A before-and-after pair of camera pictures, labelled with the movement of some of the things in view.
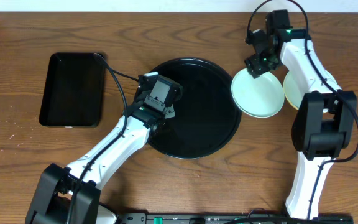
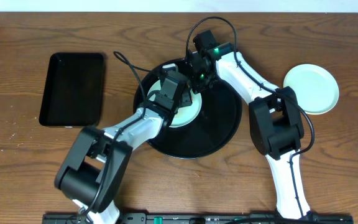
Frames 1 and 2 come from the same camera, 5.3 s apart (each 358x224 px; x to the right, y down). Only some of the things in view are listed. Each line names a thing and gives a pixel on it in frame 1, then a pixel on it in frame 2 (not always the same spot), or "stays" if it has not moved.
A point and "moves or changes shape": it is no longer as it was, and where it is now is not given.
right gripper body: (258, 66) → (192, 70)
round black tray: (207, 112) stays
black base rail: (143, 218) stays
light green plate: (258, 97) moves or changes shape
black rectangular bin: (74, 91) stays
